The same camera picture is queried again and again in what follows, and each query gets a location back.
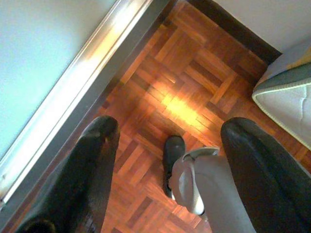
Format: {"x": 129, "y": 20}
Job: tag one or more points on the dark wooden skirting board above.
{"x": 233, "y": 26}

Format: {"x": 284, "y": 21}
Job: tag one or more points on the grey robot left leg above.
{"x": 213, "y": 189}

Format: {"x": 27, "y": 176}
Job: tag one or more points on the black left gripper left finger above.
{"x": 82, "y": 174}

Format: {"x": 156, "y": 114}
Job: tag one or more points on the white quilted mattress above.
{"x": 286, "y": 102}

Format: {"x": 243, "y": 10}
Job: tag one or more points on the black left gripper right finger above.
{"x": 267, "y": 184}

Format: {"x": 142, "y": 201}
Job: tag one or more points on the silver framed sliding door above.
{"x": 73, "y": 72}

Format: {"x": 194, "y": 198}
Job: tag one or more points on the black robot left foot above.
{"x": 173, "y": 150}

